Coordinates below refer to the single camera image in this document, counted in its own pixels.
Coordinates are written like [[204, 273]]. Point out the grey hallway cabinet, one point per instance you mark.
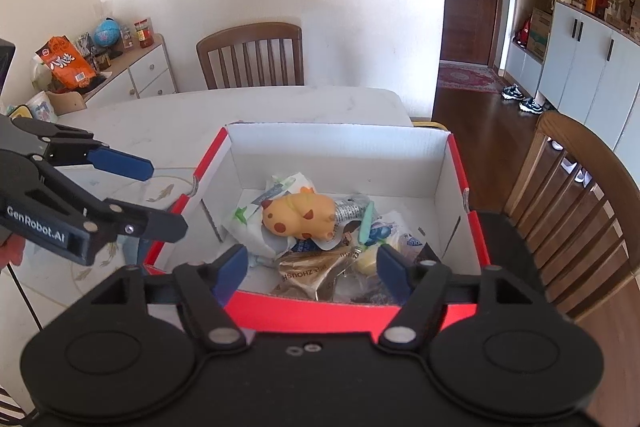
[[590, 72]]

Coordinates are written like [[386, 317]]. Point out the teal plastic stick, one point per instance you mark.
[[367, 224]]

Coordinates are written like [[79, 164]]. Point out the cardboard carton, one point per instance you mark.
[[540, 34]]

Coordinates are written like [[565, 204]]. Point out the brown wooden dining chair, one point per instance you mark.
[[250, 57], [575, 207]]

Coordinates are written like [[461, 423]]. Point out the dark sneaker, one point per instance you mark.
[[531, 105], [512, 92]]

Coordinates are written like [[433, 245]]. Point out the white grey snack packet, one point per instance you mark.
[[250, 222]]

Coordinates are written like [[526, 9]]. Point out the small light wooden chair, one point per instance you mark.
[[67, 102]]

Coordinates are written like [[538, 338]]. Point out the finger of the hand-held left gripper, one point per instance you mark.
[[160, 224], [122, 163]]

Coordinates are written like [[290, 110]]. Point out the orange snack bag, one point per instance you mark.
[[65, 64]]

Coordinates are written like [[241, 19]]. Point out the red sauce jar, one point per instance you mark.
[[144, 33]]

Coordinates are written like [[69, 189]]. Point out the blue white small packet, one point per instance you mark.
[[400, 237]]

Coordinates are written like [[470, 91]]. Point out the small blue globe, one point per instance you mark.
[[106, 33]]

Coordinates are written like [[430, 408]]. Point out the red patterned rug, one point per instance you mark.
[[467, 78]]

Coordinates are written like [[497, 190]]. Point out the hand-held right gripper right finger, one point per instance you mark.
[[395, 272]]

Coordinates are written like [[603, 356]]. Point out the pale yellow round packet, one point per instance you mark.
[[372, 259]]

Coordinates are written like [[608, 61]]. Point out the white printed plastic packet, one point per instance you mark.
[[350, 209]]

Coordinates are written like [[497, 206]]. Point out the white sideboard cabinet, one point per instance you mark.
[[145, 74]]

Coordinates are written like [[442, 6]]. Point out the person's left hand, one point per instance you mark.
[[11, 252]]

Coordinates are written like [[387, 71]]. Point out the red cardboard box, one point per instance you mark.
[[350, 157]]

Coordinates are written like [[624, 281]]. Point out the red bag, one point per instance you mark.
[[523, 34]]

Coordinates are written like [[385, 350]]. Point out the white slippers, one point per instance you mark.
[[570, 162]]

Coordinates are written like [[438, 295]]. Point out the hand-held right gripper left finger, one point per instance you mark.
[[231, 274]]

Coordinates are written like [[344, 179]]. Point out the yellow spotted rubber toy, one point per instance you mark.
[[300, 214]]

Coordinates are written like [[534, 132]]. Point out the silver foil snack packet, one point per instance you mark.
[[310, 272]]

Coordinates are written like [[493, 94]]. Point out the white marble desktop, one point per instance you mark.
[[300, 107]]

